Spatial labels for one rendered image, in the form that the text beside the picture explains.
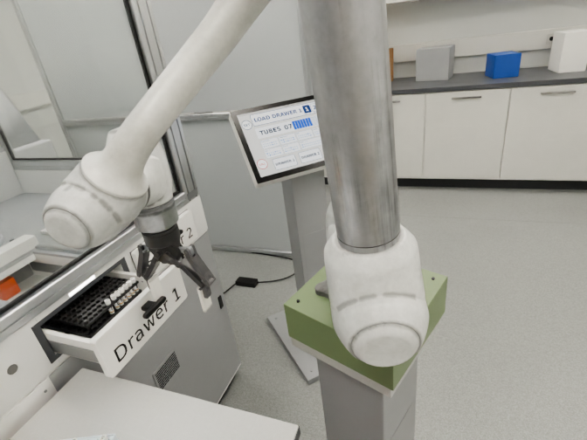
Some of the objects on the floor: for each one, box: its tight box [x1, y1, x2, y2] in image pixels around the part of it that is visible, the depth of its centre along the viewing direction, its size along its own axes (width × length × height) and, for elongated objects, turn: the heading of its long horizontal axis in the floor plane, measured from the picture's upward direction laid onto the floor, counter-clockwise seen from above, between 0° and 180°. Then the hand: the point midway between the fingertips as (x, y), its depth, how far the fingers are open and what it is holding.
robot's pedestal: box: [292, 319, 441, 440], centre depth 113 cm, size 30×30×76 cm
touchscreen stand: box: [267, 169, 328, 385], centre depth 177 cm, size 50×45×102 cm
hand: (182, 300), depth 89 cm, fingers open, 13 cm apart
